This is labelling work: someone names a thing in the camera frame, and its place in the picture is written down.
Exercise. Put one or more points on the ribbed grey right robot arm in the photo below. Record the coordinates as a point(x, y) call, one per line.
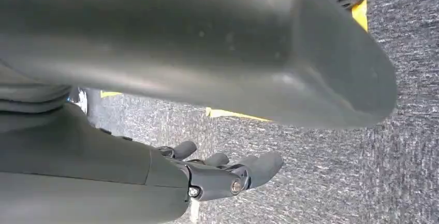
point(31, 95)

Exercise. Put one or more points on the yellow floor tape square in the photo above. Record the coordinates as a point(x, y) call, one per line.
point(360, 16)

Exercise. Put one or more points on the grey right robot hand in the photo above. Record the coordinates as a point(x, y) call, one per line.
point(205, 44)

